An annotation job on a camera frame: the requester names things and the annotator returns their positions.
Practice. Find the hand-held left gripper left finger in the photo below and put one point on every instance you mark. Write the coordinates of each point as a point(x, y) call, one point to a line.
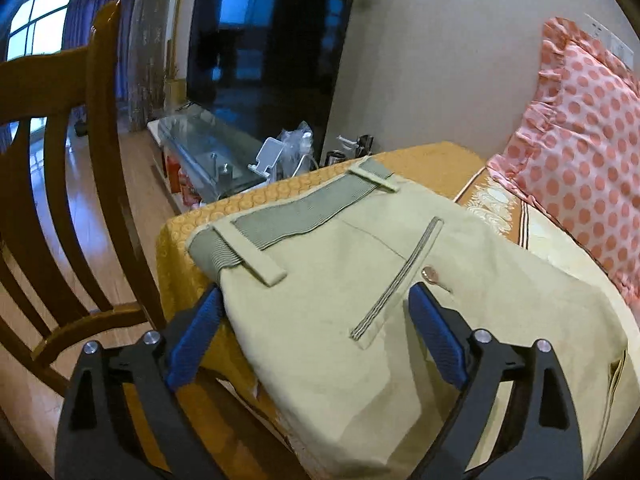
point(192, 332)

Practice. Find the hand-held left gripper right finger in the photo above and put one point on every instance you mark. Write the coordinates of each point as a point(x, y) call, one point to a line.
point(437, 332)

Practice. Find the beige pants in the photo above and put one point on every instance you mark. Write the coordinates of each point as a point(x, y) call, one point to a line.
point(350, 285)

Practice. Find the red box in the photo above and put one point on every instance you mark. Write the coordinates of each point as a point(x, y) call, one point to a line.
point(187, 185)

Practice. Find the glass tv stand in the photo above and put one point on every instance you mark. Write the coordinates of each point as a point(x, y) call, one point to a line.
point(207, 147)

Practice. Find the white phone stand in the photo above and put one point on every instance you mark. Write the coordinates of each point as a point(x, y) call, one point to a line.
point(267, 157)

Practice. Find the wooden chair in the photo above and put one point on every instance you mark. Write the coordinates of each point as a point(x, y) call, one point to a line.
point(55, 185)

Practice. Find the metal tool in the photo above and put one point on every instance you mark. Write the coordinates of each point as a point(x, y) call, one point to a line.
point(357, 144)

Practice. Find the clear plastic bag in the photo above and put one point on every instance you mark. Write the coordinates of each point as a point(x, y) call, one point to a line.
point(297, 147)

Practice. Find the pink polka dot pillow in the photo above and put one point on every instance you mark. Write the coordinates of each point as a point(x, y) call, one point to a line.
point(580, 160)

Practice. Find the black television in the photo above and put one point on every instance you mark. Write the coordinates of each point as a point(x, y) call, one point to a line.
point(270, 55)

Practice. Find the purple curtain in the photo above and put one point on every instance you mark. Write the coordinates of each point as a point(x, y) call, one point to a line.
point(97, 25)

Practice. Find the window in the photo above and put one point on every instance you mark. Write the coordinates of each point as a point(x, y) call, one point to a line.
point(37, 22)

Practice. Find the white wall socket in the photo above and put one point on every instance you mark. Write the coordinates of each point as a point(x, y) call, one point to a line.
point(611, 40)

